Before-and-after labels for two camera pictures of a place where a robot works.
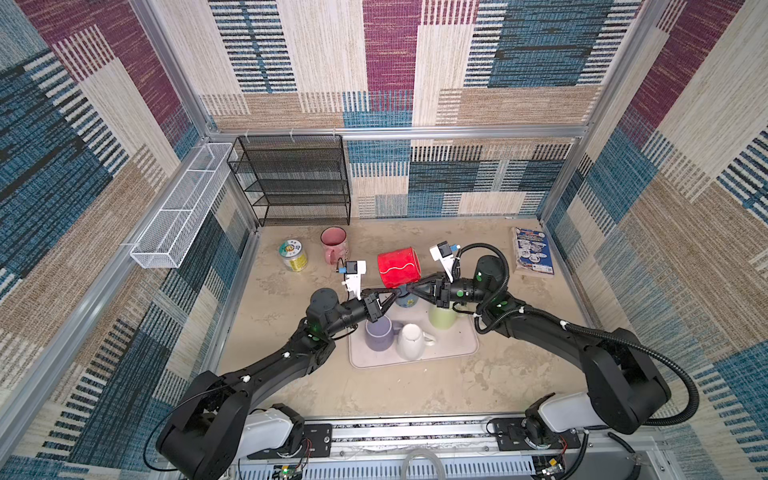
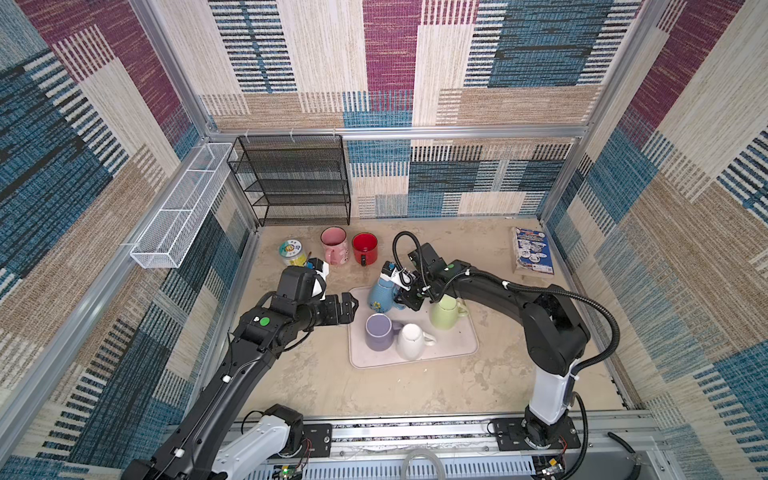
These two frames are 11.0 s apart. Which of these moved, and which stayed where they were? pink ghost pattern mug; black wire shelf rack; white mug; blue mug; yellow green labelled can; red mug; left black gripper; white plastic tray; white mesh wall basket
Moved: blue mug; red mug; left black gripper
Stayed: white plastic tray; black wire shelf rack; white mesh wall basket; white mug; pink ghost pattern mug; yellow green labelled can
